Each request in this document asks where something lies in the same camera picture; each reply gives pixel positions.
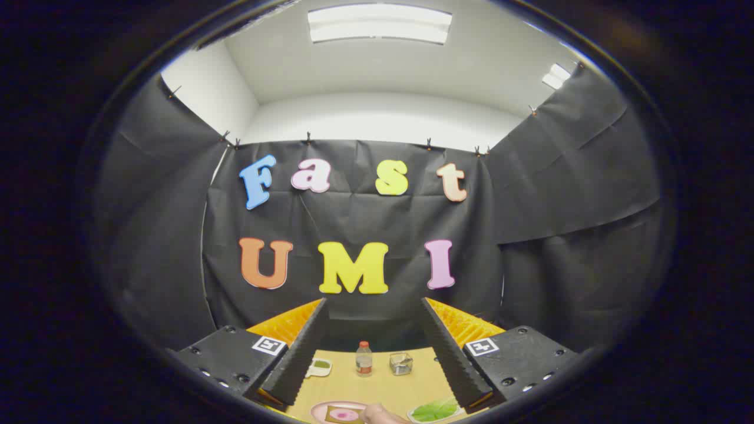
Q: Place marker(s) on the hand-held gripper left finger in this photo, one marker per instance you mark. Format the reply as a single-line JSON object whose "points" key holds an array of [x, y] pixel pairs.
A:
{"points": [[297, 359]]}

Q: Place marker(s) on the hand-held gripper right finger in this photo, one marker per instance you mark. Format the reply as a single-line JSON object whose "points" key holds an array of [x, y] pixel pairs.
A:
{"points": [[453, 359]]}

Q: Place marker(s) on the green lettuce leaf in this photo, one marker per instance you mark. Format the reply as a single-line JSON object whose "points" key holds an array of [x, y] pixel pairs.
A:
{"points": [[435, 411]]}

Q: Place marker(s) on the white sectioned tray with seeds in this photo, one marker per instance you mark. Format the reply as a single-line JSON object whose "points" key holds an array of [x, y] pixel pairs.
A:
{"points": [[321, 366]]}

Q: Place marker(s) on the pink round plate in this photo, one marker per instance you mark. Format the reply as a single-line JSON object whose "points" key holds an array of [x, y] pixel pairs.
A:
{"points": [[317, 412]]}

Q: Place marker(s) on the square brown bread slice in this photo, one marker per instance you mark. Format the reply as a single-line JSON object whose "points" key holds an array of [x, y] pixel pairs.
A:
{"points": [[327, 408]]}

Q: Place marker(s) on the clear bottle with orange cap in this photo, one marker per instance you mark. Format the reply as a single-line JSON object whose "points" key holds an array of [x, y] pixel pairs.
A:
{"points": [[364, 362]]}

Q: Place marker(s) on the pink ham slice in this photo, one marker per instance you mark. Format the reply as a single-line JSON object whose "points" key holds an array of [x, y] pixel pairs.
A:
{"points": [[344, 416]]}

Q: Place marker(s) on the small ceiling light panel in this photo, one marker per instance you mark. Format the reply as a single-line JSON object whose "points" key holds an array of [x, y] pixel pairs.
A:
{"points": [[556, 76]]}

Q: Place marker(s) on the long ceiling light panel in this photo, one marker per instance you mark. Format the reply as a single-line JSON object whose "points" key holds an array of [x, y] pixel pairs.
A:
{"points": [[380, 23]]}

